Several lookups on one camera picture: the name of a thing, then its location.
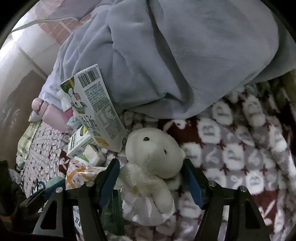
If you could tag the gold white medicine box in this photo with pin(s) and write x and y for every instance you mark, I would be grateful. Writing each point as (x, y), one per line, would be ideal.
(79, 141)

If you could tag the white pill bottle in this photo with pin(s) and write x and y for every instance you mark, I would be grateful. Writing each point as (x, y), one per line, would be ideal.
(66, 106)

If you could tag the green white snack bag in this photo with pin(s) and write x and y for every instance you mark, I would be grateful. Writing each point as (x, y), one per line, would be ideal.
(112, 215)

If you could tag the white tissue pack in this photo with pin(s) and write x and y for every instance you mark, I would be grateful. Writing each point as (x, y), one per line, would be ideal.
(93, 156)

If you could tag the orange white snack bag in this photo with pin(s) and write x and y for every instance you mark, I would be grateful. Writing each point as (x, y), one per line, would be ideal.
(79, 173)

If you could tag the pink thermos bottle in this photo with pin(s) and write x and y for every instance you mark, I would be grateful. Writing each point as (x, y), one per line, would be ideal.
(50, 114)

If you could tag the white plush bear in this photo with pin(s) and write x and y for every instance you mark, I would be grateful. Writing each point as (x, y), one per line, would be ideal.
(152, 171)

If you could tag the green white milk carton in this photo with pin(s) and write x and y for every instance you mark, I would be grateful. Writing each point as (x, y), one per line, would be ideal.
(90, 100)

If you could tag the grey blue blanket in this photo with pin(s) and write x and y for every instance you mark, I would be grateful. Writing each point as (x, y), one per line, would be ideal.
(173, 59)

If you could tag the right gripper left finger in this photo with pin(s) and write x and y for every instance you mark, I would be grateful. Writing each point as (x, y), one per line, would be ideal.
(56, 221)

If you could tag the clear wrapper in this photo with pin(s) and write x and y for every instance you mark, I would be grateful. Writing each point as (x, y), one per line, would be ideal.
(74, 122)

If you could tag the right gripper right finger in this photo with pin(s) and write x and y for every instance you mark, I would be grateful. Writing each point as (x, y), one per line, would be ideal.
(245, 221)

